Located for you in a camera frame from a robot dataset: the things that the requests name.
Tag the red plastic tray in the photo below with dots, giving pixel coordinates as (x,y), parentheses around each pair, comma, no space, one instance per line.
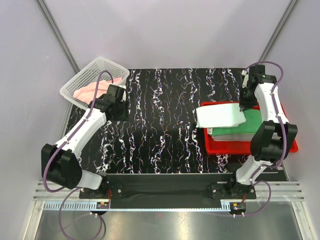
(230,147)

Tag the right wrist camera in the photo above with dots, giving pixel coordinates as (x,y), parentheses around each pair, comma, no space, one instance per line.
(249,75)

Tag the white plastic basket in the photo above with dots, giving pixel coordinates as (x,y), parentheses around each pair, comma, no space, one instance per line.
(89,74)

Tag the green towel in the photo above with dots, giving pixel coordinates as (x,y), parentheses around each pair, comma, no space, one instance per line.
(253,121)

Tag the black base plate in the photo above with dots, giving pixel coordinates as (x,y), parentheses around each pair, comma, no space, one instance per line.
(216,191)

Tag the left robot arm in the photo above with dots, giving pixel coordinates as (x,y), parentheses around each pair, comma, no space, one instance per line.
(60,161)

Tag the white slotted cable duct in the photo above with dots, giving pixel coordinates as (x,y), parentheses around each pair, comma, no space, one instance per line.
(77,205)

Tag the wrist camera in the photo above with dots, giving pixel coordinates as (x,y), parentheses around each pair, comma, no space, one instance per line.
(249,75)
(115,94)

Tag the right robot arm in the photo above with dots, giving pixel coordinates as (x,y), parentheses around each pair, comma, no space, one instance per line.
(274,138)

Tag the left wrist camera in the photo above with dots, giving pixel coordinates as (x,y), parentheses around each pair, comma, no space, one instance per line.
(115,94)

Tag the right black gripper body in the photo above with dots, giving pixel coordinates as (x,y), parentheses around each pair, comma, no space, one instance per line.
(246,98)

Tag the white towel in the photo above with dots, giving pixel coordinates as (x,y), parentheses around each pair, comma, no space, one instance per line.
(219,115)

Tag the grey towel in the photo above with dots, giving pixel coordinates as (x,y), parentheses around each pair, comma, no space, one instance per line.
(244,137)

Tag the pink towel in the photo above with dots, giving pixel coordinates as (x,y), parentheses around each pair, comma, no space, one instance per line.
(86,94)

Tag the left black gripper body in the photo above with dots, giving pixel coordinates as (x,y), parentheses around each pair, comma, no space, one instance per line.
(122,114)

